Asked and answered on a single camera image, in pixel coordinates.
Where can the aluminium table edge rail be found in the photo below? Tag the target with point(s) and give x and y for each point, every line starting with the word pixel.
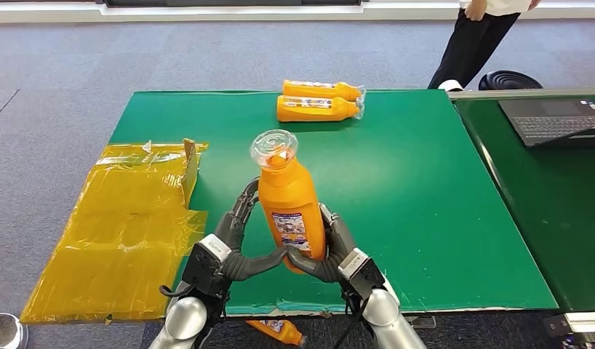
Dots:
pixel 519 93

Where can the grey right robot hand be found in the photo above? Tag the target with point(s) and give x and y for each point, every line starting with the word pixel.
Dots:
pixel 341 238

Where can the person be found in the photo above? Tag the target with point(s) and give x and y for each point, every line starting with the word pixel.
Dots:
pixel 471 48

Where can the orange bottle with clear cap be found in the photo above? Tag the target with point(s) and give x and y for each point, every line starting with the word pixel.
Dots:
pixel 280 331
pixel 316 90
pixel 288 197
pixel 312 111

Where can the aluminium profile frame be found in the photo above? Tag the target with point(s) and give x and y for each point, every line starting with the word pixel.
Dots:
pixel 577 327

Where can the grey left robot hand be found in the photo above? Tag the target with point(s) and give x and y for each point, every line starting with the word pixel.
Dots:
pixel 230 226

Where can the yellow taped flat cardboard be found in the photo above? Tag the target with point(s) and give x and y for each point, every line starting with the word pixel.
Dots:
pixel 109 231

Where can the black round stool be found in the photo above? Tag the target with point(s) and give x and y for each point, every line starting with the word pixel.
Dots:
pixel 509 81

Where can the grey table leg bracket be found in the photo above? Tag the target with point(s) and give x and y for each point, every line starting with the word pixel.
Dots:
pixel 420 322

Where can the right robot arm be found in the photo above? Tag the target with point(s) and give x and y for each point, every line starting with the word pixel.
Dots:
pixel 389 322

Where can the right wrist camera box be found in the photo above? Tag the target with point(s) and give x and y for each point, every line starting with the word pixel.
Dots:
pixel 362 274

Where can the round silver metal bin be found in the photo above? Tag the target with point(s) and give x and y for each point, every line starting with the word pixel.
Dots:
pixel 3 332

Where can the dark open laptop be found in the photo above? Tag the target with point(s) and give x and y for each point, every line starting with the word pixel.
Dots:
pixel 553 123

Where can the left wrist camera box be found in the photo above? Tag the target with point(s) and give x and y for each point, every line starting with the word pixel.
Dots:
pixel 203 267

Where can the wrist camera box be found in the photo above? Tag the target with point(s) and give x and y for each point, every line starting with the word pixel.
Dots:
pixel 362 274
pixel 203 267

